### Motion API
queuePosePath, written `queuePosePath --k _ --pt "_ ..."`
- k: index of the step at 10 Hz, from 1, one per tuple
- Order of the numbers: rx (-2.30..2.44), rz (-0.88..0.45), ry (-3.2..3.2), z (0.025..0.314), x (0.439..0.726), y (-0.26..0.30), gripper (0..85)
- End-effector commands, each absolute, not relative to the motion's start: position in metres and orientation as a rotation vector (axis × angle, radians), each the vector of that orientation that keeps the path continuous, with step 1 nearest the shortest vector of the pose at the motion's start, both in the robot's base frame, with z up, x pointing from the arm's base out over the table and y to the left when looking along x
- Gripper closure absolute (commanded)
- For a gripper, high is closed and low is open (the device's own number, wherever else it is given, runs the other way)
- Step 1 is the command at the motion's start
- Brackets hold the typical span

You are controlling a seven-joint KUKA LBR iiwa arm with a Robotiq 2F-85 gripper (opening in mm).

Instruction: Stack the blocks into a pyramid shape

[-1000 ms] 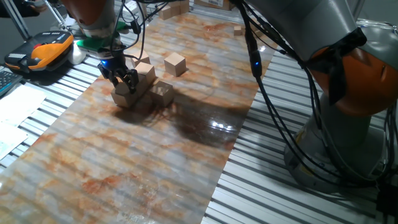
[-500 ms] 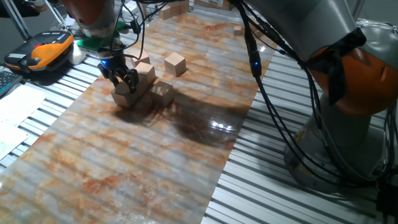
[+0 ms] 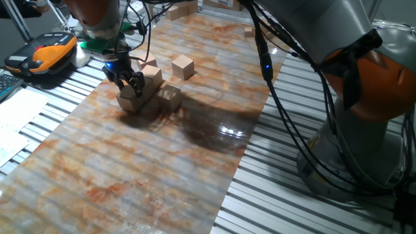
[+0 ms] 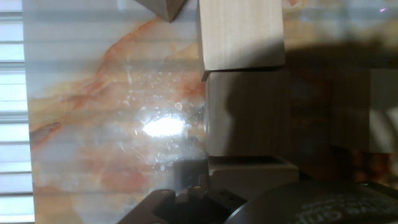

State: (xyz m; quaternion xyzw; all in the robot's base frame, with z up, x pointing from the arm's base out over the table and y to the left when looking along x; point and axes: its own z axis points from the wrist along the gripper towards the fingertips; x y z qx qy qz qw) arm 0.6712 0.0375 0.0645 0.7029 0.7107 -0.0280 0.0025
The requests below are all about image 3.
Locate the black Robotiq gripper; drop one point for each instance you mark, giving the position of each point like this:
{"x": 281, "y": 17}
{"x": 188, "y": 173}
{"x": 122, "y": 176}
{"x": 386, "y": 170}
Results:
{"x": 120, "y": 68}

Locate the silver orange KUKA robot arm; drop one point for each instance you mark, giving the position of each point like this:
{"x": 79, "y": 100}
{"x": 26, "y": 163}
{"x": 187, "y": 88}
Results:
{"x": 325, "y": 22}

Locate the black sleeved forearm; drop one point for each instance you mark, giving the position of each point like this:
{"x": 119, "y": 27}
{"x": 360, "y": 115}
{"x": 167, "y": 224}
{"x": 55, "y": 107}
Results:
{"x": 18, "y": 9}

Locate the person's hand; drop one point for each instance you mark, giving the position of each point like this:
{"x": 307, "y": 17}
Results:
{"x": 41, "y": 6}

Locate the white rounded object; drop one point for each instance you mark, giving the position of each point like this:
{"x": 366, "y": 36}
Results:
{"x": 81, "y": 58}

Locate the orange black teach pendant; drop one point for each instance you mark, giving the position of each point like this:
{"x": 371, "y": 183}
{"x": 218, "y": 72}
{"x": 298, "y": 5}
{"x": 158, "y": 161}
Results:
{"x": 48, "y": 53}

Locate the thin metal tripod leg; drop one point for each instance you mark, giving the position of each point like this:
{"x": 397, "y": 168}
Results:
{"x": 60, "y": 16}

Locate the orange grey marble mat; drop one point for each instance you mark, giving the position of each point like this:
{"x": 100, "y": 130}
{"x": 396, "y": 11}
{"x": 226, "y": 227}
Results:
{"x": 162, "y": 178}

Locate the white paper sheet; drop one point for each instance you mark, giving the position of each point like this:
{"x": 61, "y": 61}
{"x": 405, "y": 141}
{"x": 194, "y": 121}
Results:
{"x": 9, "y": 144}
{"x": 19, "y": 109}

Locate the black keyboard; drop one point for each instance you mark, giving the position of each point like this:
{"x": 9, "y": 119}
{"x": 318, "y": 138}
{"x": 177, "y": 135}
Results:
{"x": 8, "y": 84}

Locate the brown cardboard box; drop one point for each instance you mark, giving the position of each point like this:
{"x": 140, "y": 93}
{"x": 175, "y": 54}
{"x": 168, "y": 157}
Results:
{"x": 222, "y": 3}

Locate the grey metal stand bar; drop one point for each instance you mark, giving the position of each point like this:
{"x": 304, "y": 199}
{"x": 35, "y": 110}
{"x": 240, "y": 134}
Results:
{"x": 18, "y": 21}

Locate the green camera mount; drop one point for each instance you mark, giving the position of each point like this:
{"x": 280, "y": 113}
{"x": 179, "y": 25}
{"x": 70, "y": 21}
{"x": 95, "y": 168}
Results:
{"x": 97, "y": 44}

